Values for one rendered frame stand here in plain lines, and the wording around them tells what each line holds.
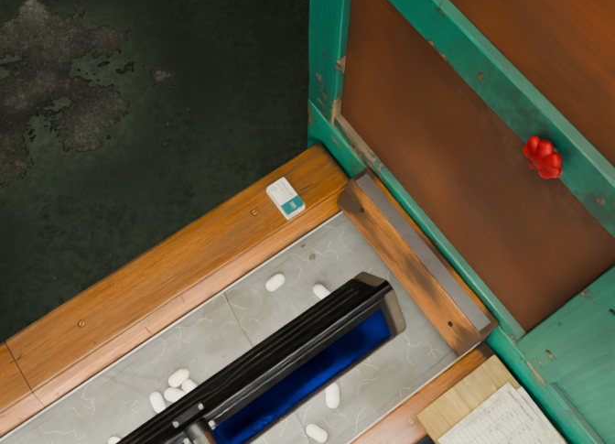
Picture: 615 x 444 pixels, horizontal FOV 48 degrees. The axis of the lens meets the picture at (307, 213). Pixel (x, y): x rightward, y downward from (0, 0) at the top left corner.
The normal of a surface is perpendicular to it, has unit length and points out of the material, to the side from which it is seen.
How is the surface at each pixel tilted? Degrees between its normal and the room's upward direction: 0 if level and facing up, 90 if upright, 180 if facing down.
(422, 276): 66
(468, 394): 0
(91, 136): 0
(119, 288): 0
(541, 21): 90
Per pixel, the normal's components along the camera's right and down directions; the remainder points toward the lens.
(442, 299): -0.74, 0.32
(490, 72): -0.81, 0.54
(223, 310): 0.00, -0.39
